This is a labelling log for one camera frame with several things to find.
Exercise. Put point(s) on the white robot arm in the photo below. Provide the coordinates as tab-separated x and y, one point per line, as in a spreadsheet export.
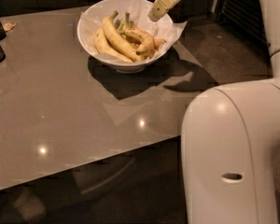
230	143

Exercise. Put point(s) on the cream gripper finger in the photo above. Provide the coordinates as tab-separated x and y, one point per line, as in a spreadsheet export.
165	2

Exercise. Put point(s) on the dark radiator grille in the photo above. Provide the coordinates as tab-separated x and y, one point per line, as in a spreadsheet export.
246	14

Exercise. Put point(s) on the left yellow banana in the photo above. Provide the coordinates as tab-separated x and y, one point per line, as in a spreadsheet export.
103	47

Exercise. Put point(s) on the long yellow banana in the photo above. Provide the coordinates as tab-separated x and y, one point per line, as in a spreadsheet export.
116	40

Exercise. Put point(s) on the white ceramic bowl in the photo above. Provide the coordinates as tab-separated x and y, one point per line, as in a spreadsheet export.
127	66

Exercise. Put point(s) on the curved spotted yellow banana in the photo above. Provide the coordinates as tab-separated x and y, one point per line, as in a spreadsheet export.
146	40

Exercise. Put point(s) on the small crumpled wrapper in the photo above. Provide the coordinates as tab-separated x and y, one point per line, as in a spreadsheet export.
8	26

